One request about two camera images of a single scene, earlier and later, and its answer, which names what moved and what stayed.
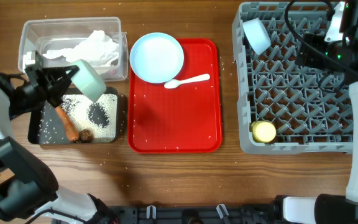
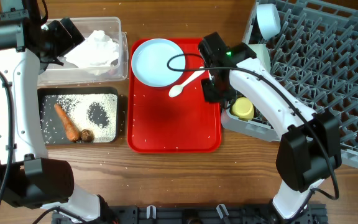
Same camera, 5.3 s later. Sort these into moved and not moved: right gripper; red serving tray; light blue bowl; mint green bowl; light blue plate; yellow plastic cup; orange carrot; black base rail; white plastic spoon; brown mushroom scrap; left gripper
Moved: light blue plate; mint green bowl; left gripper; light blue bowl; yellow plastic cup; white plastic spoon; right gripper
Not moved: black base rail; brown mushroom scrap; red serving tray; orange carrot
